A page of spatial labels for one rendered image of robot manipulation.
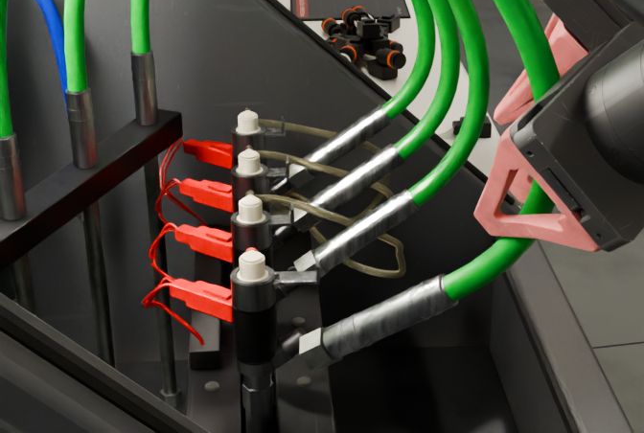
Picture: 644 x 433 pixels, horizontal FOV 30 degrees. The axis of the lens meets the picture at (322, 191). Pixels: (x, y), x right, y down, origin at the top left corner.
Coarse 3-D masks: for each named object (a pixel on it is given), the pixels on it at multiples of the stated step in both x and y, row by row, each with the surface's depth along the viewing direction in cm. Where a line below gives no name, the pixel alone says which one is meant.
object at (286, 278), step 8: (280, 272) 76; (288, 272) 76; (296, 272) 76; (304, 272) 76; (312, 272) 76; (280, 280) 75; (288, 280) 75; (296, 280) 75; (304, 280) 75; (312, 280) 75
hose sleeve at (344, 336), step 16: (416, 288) 62; (432, 288) 61; (384, 304) 63; (400, 304) 62; (416, 304) 62; (432, 304) 62; (448, 304) 61; (352, 320) 64; (368, 320) 63; (384, 320) 63; (400, 320) 63; (416, 320) 62; (336, 336) 65; (352, 336) 64; (368, 336) 64; (384, 336) 64; (336, 352) 65; (352, 352) 65
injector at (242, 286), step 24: (240, 288) 74; (264, 288) 74; (240, 312) 75; (264, 312) 75; (240, 336) 76; (264, 336) 76; (288, 336) 77; (240, 360) 77; (264, 360) 76; (288, 360) 77; (264, 384) 78; (264, 408) 78; (264, 432) 79
